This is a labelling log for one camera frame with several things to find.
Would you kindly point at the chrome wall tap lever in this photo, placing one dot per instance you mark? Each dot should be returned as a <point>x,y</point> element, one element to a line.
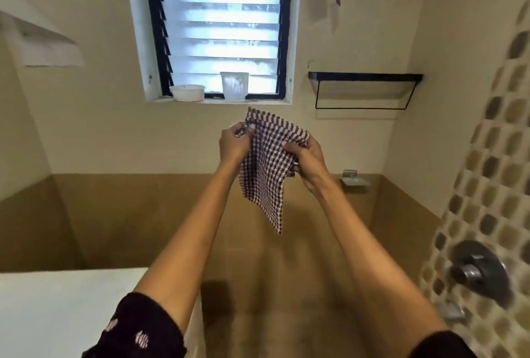
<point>455,312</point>

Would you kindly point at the white washing machine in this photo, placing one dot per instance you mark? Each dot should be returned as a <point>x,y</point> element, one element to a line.
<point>62,312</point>

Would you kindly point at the person's right hand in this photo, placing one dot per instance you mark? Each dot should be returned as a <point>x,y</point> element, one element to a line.
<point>310,163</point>

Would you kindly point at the person's left forearm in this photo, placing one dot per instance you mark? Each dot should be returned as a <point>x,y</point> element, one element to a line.
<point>186,246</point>

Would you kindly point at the translucent plastic jug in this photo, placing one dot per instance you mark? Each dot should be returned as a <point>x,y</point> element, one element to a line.
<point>234,86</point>

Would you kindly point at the black wall towel rack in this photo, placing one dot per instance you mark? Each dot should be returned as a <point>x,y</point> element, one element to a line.
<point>364,77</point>

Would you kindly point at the person's left hand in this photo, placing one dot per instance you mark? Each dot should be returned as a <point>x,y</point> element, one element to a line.
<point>234,146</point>

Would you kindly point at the small wall window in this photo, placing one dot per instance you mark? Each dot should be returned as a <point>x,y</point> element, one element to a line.
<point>223,18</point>

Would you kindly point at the person's right forearm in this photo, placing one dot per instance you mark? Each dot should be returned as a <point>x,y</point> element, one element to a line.
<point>372,262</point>

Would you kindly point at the chrome shower valve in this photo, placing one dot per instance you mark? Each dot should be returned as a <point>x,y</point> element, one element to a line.
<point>480,273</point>

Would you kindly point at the white paper sheet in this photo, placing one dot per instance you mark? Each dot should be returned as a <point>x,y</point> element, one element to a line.
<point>45,49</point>

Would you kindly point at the person's dark patterned right sleeve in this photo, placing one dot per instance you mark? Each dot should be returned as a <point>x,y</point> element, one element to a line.
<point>443,346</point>

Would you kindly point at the person's dark patterned sleeve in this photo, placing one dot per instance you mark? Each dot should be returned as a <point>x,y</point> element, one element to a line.
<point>443,346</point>
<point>141,328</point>

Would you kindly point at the white container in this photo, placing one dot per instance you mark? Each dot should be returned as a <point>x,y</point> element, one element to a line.
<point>187,93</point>

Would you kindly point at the brown white checkered cloth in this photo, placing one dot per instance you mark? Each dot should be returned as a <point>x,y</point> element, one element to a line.
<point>265,171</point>

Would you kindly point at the grey wall shelf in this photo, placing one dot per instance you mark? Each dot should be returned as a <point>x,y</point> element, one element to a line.
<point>355,179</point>

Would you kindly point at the person's dark patterned left sleeve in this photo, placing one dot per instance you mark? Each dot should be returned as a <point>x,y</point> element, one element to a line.
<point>141,328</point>

